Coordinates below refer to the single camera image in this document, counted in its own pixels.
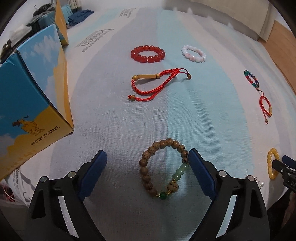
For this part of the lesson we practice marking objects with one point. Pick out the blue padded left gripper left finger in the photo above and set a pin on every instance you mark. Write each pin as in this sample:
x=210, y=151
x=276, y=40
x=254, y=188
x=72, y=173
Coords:
x=45, y=218

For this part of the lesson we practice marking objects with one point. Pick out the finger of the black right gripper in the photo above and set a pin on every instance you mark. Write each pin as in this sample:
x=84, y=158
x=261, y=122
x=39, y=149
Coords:
x=286, y=167

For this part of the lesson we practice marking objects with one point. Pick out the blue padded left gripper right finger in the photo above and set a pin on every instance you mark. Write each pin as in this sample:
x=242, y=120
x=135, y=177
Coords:
x=248, y=221

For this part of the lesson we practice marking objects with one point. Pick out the red cord bracelet gold tube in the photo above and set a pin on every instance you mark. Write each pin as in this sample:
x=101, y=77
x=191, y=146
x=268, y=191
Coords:
x=147, y=86

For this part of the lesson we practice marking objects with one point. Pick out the person's right hand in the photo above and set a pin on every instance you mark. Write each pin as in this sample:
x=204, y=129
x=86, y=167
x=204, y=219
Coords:
x=290, y=209

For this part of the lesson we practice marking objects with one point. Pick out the pearl earrings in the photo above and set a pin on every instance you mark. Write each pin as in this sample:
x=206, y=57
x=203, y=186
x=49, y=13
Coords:
x=260, y=183

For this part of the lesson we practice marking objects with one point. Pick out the blue yellow cardboard shoe box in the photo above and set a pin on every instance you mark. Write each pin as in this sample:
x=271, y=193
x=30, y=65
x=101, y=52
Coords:
x=35, y=106

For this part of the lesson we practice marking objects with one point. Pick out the beige curtain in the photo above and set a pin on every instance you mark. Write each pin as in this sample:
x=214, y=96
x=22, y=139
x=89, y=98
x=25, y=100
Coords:
x=252, y=18

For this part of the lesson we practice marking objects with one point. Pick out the striped bed sheet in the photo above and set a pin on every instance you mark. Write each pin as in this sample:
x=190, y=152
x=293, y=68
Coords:
x=234, y=109

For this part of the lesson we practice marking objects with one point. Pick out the teal suitcase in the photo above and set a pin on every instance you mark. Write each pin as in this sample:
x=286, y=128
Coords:
x=42, y=21

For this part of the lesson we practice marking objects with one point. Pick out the dark blue clothes pile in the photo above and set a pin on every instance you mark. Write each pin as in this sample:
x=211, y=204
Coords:
x=79, y=17

